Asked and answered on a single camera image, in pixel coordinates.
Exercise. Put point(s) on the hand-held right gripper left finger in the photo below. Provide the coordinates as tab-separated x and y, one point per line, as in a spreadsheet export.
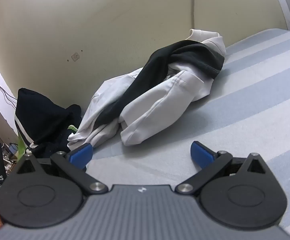
81	155

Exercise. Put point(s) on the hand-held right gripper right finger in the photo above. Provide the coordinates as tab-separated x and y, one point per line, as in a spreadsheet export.
201	155

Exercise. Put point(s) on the white garment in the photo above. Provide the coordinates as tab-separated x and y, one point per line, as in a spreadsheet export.
160	105

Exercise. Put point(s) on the striped blue bed sheet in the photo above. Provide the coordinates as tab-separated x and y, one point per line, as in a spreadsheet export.
234	130

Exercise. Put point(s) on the navy striped knit sweater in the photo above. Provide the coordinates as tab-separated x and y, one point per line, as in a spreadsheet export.
40	115

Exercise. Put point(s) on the black garment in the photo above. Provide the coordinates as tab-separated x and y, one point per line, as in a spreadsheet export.
145	80

